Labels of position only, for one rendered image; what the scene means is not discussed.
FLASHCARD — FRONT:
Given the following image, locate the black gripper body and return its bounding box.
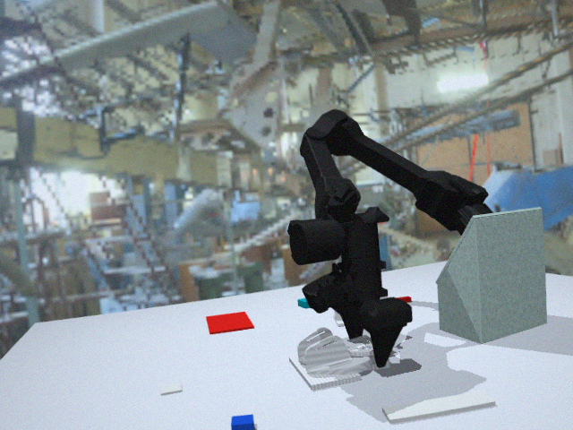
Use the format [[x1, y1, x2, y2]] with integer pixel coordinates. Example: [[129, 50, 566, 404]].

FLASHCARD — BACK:
[[335, 255, 413, 329]]

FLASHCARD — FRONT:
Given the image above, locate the teal rectangular block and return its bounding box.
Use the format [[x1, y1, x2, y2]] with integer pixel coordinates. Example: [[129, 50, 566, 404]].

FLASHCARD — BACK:
[[297, 298, 310, 309]]

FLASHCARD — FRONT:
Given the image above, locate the small blue block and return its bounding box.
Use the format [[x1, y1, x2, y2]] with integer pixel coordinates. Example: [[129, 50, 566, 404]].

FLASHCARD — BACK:
[[231, 414, 254, 430]]

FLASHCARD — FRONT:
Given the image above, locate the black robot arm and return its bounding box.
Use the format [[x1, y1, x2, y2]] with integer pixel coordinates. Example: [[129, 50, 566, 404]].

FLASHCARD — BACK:
[[287, 109, 494, 314]]

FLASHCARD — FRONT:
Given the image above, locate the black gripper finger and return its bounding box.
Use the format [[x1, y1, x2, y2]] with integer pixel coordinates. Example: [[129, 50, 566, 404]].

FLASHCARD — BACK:
[[331, 305, 363, 339], [360, 323, 407, 368]]

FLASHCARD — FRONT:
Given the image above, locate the red rectangular plate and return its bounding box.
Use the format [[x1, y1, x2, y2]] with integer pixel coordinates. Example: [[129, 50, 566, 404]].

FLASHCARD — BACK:
[[206, 312, 254, 334]]

